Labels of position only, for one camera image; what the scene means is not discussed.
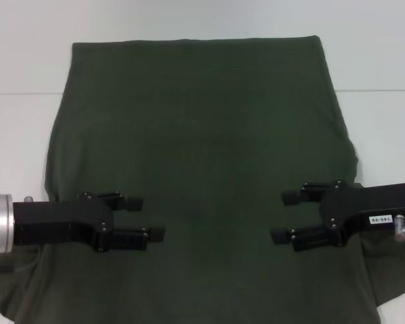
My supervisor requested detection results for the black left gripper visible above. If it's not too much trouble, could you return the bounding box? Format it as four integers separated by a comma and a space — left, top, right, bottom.
12, 191, 165, 253

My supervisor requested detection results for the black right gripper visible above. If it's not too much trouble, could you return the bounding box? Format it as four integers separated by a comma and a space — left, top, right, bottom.
271, 180, 405, 252

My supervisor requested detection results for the dark green shirt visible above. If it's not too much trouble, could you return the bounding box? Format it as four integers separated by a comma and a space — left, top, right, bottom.
0, 34, 405, 324

